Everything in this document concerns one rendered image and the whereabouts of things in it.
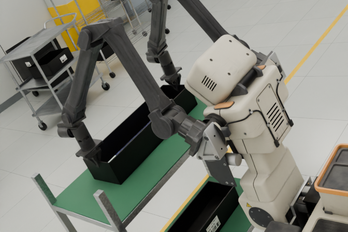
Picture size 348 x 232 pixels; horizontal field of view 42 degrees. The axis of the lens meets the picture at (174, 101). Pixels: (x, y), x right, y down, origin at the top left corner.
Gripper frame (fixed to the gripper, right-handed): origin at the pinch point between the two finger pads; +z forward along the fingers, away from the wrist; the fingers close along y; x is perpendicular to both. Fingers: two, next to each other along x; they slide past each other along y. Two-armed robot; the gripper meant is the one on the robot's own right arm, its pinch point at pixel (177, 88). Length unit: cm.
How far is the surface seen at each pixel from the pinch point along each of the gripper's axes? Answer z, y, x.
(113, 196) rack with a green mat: 8, 63, 10
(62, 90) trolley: 89, -125, -320
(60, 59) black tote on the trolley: 45, -121, -283
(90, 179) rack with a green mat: 9, 57, -11
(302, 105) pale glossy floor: 105, -135, -19
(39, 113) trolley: 89, -77, -306
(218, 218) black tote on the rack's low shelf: 63, 21, 13
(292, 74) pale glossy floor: 106, -183, -49
